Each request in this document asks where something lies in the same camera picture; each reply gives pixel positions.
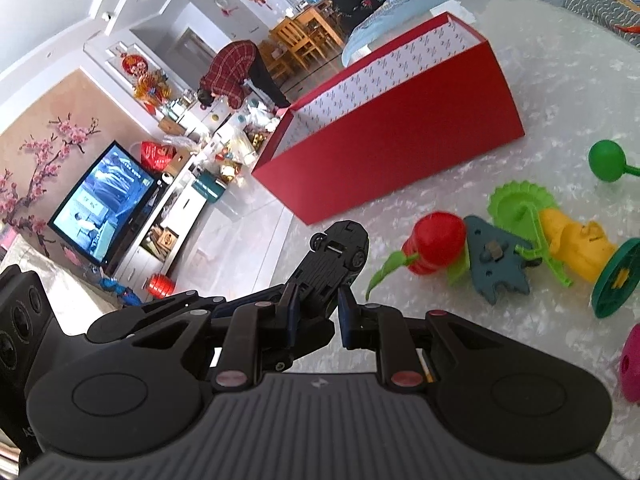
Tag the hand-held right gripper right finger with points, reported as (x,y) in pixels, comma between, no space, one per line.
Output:
(345,316)

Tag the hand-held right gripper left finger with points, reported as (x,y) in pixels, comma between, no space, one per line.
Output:
(294,310)

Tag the black toy car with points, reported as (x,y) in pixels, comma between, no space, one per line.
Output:
(335,250)

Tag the red cardboard box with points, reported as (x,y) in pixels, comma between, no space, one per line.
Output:
(400,125)

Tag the blue toy figure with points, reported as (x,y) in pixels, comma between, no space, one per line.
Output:
(117,290)

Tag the red lantern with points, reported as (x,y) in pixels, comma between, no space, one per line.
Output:
(160,286)

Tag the green box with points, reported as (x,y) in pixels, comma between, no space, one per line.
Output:
(207,187)

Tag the blue-grey plastic toy piece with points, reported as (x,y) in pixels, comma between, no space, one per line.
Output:
(492,260)

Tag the white television cabinet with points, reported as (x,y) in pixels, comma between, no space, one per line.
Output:
(170,210)

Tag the flat screen television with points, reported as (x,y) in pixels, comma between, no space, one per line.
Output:
(100,200)

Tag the green toy gear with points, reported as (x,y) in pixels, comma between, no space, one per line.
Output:
(515,205)

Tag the red plastic bag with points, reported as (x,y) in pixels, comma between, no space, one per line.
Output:
(156,155)

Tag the yellow plastic toy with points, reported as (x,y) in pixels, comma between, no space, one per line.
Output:
(575,245)

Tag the gold and red festive decoration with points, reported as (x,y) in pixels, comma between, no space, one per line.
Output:
(152,87)

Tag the green toy wheel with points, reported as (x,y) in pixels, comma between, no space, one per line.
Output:
(617,280)

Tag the wooden dining chairs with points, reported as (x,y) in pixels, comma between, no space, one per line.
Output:
(305,35)

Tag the pink plastic toy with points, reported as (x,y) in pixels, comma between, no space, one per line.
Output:
(631,365)

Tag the green toy ball with stick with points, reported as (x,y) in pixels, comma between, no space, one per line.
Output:
(605,160)

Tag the plain blue quilt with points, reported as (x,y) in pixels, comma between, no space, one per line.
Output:
(400,15)

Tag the blue patterned blanket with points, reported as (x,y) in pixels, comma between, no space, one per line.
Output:
(605,0)

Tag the red round wall ornament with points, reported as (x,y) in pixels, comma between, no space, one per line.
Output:
(132,64)

